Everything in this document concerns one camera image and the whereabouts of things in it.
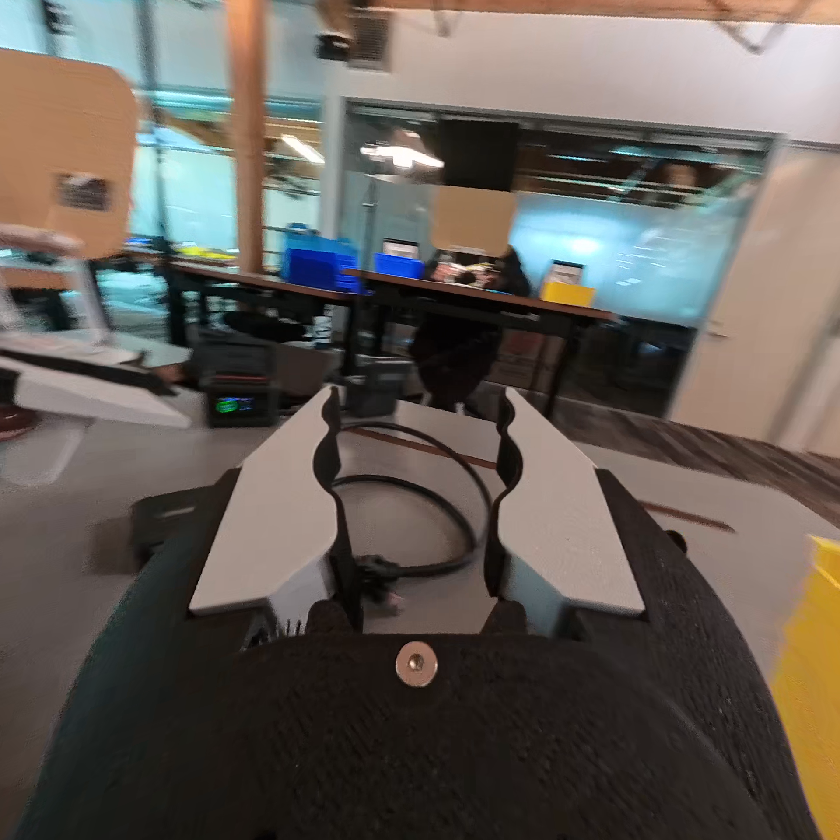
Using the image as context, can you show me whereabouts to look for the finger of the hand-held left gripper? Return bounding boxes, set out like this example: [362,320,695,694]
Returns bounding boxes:
[0,354,193,429]

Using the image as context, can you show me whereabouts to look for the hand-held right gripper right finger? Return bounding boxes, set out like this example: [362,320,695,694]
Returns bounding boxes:
[481,386,645,636]

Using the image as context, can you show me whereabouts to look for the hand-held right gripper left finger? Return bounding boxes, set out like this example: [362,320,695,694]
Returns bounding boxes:
[188,385,365,634]

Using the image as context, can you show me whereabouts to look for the black network adapter box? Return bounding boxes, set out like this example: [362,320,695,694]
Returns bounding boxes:
[131,487,227,567]

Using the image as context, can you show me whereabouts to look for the black ethernet cable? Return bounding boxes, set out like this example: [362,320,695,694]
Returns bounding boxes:
[331,420,494,614]

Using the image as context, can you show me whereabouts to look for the white base board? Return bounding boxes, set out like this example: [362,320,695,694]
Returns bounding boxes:
[0,331,191,368]

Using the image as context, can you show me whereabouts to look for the black portable power station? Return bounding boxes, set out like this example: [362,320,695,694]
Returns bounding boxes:
[200,328,280,429]

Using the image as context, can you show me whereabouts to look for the small black charger box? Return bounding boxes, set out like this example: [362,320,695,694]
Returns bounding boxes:
[344,360,413,417]

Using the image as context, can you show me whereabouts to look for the brown top table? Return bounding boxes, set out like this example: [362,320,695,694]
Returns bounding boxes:
[167,259,368,368]
[341,268,621,421]

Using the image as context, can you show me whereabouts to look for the small yellow bin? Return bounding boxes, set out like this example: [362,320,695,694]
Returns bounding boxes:
[539,282,597,308]

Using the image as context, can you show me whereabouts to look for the stacked blue storage bins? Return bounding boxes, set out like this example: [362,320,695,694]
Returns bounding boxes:
[282,226,362,293]

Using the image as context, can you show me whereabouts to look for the low blue storage bin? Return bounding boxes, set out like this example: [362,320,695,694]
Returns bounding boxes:
[374,252,426,280]

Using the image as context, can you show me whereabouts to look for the white storage cabinet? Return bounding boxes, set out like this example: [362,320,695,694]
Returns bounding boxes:
[669,144,840,454]

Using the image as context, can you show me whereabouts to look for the large yellow bin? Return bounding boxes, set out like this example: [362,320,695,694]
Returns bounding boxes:
[771,535,840,840]

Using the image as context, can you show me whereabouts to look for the studio light on stand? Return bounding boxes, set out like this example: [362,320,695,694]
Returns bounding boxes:
[360,141,447,263]

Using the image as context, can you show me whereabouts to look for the white frame stand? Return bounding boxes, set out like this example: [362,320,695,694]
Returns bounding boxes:
[0,223,111,349]

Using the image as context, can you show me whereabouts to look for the wooden post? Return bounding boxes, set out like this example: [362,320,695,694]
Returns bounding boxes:
[226,0,270,273]

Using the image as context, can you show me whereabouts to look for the black wall screen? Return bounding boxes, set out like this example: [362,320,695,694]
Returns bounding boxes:
[438,121,519,191]

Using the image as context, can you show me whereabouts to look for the grey wall vent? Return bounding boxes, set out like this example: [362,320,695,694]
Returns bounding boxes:
[348,13,395,70]

